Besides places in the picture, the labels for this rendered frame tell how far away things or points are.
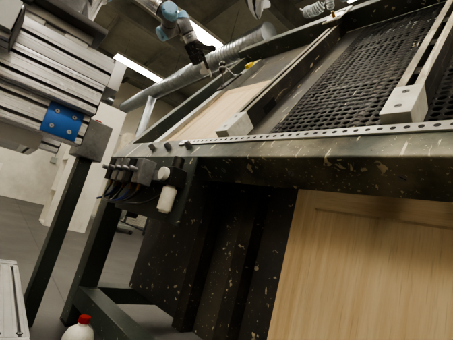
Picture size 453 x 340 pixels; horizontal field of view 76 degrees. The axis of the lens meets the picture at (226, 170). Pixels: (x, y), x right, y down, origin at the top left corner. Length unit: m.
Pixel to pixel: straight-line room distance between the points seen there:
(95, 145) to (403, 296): 1.29
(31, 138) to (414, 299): 1.07
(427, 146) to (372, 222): 0.30
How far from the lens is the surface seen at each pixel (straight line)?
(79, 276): 1.63
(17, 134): 1.02
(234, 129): 1.04
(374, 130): 0.71
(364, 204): 0.88
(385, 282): 0.84
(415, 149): 0.63
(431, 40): 1.10
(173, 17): 1.57
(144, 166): 1.06
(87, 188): 5.06
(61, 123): 0.93
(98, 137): 1.50
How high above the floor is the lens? 0.60
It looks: 11 degrees up
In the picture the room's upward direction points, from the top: 15 degrees clockwise
